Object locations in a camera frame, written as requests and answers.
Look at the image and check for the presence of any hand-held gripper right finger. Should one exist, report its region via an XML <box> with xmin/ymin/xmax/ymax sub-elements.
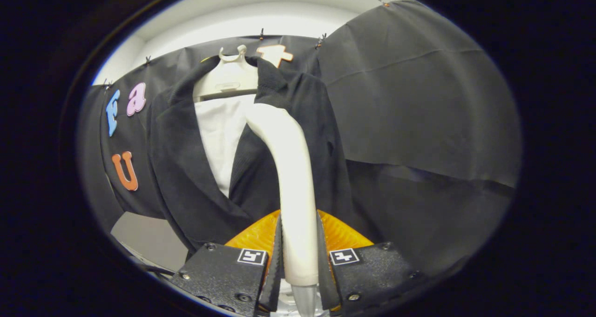
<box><xmin>317</xmin><ymin>209</ymin><xmax>422</xmax><ymax>317</ymax></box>

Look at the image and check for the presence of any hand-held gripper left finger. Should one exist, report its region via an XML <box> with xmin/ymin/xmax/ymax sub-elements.
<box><xmin>167</xmin><ymin>209</ymin><xmax>284</xmax><ymax>317</ymax></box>

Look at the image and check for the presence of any white garment steamer head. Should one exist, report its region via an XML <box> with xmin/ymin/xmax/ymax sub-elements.
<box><xmin>245</xmin><ymin>103</ymin><xmax>322</xmax><ymax>287</ymax></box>

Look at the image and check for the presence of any black blazer jacket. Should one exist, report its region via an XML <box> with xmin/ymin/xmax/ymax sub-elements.
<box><xmin>148</xmin><ymin>55</ymin><xmax>373</xmax><ymax>257</ymax></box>

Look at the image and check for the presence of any grey cabinet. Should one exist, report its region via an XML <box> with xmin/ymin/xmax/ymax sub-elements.
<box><xmin>111</xmin><ymin>211</ymin><xmax>189</xmax><ymax>272</ymax></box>

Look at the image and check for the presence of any white fabric ironing panel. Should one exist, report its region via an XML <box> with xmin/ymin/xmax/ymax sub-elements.
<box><xmin>194</xmin><ymin>94</ymin><xmax>257</xmax><ymax>197</ymax></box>

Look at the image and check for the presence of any black backdrop cloth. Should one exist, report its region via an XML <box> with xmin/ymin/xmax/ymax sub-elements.
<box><xmin>77</xmin><ymin>0</ymin><xmax>522</xmax><ymax>276</ymax></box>

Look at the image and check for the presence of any white plastic hanger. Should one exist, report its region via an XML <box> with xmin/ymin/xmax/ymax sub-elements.
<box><xmin>192</xmin><ymin>45</ymin><xmax>259</xmax><ymax>102</ymax></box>

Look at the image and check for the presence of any black cable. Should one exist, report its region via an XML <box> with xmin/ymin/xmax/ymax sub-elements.
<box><xmin>123</xmin><ymin>254</ymin><xmax>176</xmax><ymax>277</ymax></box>

